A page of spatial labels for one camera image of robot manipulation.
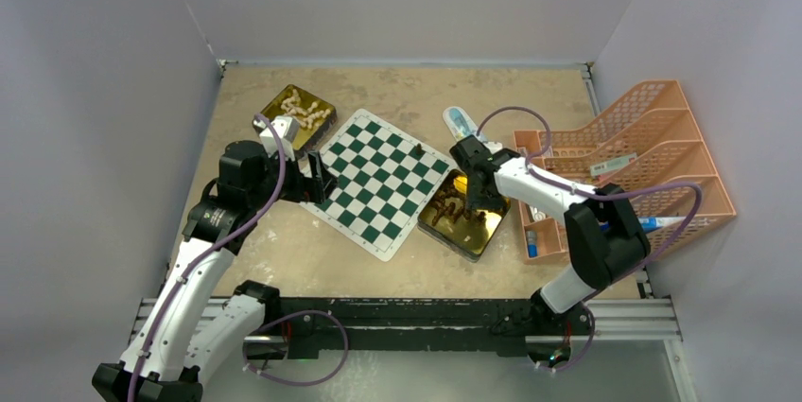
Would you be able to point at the brown chess pieces pile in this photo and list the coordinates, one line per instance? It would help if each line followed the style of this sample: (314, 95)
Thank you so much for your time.
(449, 202)

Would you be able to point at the white label card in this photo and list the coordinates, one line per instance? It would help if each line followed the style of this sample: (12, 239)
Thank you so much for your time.
(606, 168)

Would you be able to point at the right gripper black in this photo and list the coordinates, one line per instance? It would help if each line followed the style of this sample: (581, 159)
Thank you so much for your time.
(475, 201)

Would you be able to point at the blue white packaged item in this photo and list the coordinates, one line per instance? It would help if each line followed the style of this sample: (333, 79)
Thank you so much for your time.
(461, 125)

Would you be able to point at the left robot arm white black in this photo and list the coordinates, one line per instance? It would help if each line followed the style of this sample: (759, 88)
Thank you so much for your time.
(172, 358)

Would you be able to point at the gold tin white pieces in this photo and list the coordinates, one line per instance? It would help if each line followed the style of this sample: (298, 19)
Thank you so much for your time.
(305, 140)

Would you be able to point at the blue box in organizer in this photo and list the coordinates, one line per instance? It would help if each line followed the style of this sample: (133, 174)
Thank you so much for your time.
(652, 224)

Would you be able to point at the gold tin brown pieces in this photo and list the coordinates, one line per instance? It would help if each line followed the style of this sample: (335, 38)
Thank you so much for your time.
(467, 238)

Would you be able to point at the black metal base frame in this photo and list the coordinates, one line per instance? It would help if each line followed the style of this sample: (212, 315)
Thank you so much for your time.
(509, 328)

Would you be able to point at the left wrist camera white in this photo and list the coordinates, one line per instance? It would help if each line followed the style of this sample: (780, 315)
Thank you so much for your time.
(277, 133)

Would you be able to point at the white chess pieces pile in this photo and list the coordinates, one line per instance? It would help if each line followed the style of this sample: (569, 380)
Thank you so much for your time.
(309, 111)

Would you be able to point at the blue capped tube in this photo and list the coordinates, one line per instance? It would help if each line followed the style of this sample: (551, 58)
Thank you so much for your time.
(531, 239)

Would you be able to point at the peach plastic file organizer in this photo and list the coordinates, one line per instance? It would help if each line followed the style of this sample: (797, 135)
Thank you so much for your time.
(654, 120)

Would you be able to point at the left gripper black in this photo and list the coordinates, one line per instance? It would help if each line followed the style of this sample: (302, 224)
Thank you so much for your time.
(306, 188)

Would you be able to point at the green white chess mat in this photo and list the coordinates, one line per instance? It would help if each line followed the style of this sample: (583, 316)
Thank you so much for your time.
(382, 185)

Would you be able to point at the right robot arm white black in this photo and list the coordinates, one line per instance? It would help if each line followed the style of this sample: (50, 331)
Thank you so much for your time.
(604, 236)

